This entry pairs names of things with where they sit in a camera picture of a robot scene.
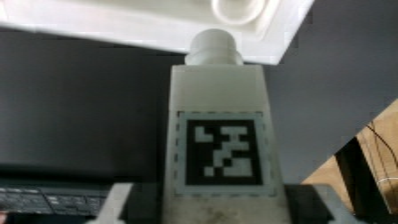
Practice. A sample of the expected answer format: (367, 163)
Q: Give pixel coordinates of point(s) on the white square table top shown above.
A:
(159, 23)

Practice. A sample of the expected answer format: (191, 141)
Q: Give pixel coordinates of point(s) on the white table leg with tag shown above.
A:
(223, 184)

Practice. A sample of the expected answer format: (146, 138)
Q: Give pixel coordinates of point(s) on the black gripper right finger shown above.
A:
(317, 207)

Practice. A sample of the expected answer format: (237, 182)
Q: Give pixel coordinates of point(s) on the black keyboard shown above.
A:
(52, 200)

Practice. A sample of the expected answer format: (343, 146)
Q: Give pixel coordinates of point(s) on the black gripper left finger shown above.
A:
(130, 206)

